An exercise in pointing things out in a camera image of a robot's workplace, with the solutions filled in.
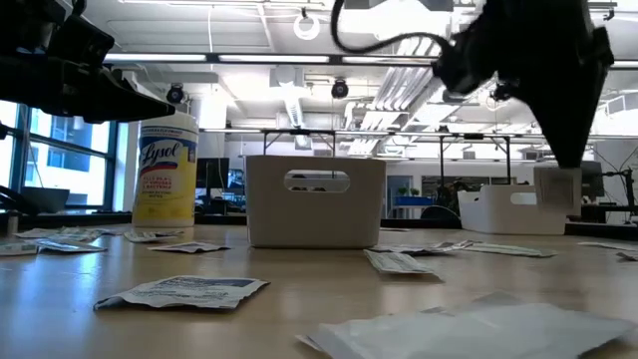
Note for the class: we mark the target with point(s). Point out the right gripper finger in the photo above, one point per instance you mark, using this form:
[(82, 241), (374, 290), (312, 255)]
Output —
[(565, 134)]

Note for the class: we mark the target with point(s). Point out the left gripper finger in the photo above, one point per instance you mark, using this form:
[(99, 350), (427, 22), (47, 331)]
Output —
[(114, 100)]

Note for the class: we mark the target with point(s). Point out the red print bandage packet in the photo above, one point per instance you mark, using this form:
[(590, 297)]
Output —
[(558, 192), (629, 255)]

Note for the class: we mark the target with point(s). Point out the green striped bandage strip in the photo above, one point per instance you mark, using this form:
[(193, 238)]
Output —
[(518, 251), (80, 234), (149, 236), (399, 262), (17, 248)]

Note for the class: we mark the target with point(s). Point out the white gauze packet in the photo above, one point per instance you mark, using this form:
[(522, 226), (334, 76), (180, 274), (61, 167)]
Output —
[(473, 331)]

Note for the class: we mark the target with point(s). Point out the black monitor on arm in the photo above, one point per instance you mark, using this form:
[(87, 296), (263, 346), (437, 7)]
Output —
[(593, 174)]

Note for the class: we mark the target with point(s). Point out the yellow Lysol wipes canister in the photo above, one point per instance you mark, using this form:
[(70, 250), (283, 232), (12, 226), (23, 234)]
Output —
[(167, 189)]

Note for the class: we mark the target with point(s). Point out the black monitor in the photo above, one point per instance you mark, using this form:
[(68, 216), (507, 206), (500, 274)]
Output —
[(212, 173)]

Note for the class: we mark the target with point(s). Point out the long LED light bar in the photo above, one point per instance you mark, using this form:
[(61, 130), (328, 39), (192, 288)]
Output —
[(274, 58)]

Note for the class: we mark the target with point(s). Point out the blue planter box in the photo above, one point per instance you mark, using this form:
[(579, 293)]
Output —
[(414, 201)]

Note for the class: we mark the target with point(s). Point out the black ceiling camera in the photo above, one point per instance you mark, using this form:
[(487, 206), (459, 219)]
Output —
[(340, 89), (503, 92), (174, 94)]

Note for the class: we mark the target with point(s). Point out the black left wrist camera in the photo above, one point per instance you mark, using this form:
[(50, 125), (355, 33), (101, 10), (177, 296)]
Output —
[(82, 42)]

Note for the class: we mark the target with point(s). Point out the black metal table frame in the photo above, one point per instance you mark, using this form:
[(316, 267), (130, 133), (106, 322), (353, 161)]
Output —
[(299, 132), (473, 136)]

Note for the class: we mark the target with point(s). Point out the black aluminium table frame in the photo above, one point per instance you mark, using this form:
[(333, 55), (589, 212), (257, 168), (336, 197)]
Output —
[(75, 219)]

